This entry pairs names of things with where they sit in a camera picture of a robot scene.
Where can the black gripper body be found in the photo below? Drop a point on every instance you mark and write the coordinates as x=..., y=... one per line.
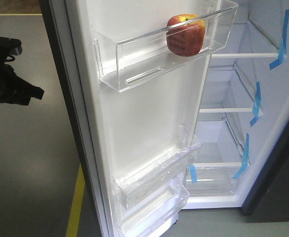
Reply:
x=8, y=84

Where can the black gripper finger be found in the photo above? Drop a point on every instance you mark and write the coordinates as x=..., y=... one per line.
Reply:
x=24, y=91

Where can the white refrigerator door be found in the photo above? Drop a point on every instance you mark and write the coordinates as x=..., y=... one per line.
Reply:
x=119, y=132

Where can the red yellow apple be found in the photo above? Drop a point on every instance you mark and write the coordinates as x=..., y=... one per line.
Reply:
x=186, y=40

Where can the dark grey refrigerator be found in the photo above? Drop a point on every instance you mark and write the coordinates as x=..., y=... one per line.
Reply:
x=244, y=116

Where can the upper clear door bin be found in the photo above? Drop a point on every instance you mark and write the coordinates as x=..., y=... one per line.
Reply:
x=125, y=64

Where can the clear door bin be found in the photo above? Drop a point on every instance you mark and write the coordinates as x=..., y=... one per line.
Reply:
x=146, y=216
x=172, y=160
x=125, y=64

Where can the middle clear door bin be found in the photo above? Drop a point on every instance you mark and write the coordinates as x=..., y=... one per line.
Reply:
x=172, y=160

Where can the lower clear door bin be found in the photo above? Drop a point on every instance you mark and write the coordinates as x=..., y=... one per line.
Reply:
x=146, y=216

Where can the clear crisper drawer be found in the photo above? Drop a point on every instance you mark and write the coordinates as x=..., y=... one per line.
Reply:
x=211, y=181

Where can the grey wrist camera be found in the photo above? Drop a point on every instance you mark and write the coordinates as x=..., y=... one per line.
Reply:
x=10, y=46

